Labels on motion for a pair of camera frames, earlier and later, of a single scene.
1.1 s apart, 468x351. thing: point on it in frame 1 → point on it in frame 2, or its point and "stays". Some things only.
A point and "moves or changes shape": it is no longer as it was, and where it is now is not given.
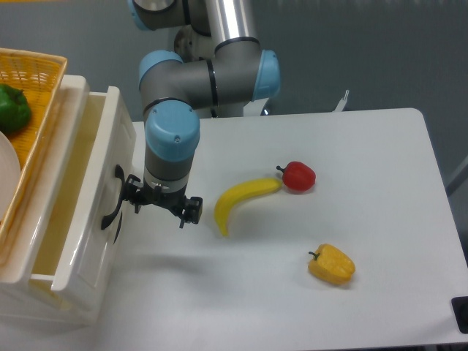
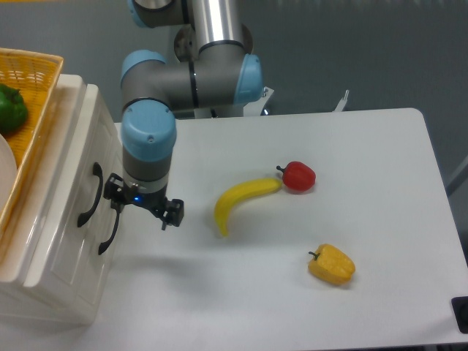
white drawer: x=84 y=227 moves or changes shape
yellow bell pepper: x=332 y=264 stays
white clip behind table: x=341 y=104 stays
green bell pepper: x=14 y=109 stays
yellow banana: x=238 y=193 stays
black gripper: x=178 y=200 → x=171 y=212
